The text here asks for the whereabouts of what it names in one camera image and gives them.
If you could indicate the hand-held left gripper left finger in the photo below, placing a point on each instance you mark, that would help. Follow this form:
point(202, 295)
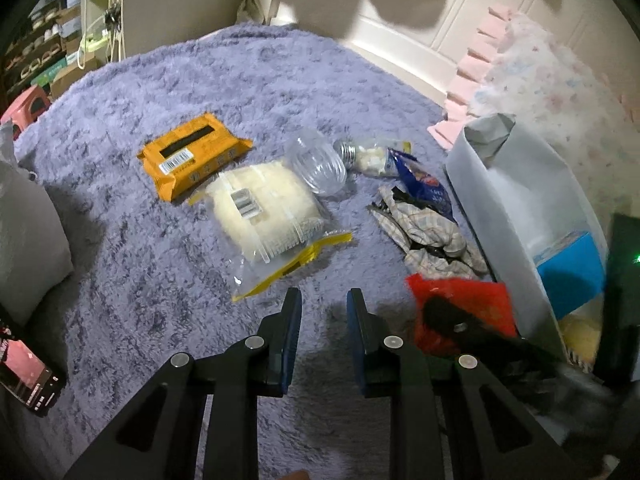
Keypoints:
point(292, 335)

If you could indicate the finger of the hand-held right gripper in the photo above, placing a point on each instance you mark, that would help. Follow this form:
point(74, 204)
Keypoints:
point(450, 320)

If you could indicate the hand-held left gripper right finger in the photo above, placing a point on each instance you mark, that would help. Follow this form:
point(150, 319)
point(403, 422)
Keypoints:
point(356, 340)

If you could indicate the red plastic packet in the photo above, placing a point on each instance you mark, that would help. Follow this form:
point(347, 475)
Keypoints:
point(480, 295)

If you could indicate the plaid cloth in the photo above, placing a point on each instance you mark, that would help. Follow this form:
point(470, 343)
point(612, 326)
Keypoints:
point(430, 230)

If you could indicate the white storage bin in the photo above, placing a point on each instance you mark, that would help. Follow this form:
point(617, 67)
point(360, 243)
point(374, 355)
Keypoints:
point(500, 200)

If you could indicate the clear bag of cotton pads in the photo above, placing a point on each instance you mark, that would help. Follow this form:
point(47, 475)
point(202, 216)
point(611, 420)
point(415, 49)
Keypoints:
point(270, 200)

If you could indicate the orange wet wipes packet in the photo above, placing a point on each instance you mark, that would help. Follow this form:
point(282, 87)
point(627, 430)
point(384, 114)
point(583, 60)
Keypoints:
point(200, 155)

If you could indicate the yellow fluffy item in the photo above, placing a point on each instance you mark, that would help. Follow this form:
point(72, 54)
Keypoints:
point(582, 340)

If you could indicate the blue cardboard box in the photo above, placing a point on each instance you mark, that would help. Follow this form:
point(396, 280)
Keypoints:
point(570, 275)

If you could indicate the blue snack packet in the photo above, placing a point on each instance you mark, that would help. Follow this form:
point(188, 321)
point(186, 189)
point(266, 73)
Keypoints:
point(425, 185)

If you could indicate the purple fluffy rug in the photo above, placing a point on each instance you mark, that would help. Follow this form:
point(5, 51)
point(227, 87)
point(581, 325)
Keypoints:
point(150, 260)

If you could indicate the clear ribbed plastic jar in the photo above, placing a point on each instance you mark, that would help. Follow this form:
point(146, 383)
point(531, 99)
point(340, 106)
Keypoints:
point(315, 160)

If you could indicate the clear bottle with silver cap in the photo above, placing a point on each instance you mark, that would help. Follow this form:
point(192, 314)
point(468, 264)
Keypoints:
point(370, 157)

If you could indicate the grey plastic bag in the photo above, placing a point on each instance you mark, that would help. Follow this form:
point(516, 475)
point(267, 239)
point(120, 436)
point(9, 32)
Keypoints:
point(487, 132)

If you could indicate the floral bed sheet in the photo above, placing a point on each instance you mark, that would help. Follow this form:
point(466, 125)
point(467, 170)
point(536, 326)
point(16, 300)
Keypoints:
point(560, 90)

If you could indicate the pink foam mats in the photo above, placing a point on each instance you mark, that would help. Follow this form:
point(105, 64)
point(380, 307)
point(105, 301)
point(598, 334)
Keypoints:
point(472, 72)

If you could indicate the black smartphone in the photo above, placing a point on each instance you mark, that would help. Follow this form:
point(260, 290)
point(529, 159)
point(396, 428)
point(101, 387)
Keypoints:
point(25, 365)

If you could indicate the grey pillow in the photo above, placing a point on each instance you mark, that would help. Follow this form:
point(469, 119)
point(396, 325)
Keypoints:
point(30, 240)

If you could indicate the pink stool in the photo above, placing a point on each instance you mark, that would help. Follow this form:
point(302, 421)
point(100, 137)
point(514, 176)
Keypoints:
point(27, 110)

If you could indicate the cluttered storage shelf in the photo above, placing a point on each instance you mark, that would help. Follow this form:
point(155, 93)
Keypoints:
point(55, 25)

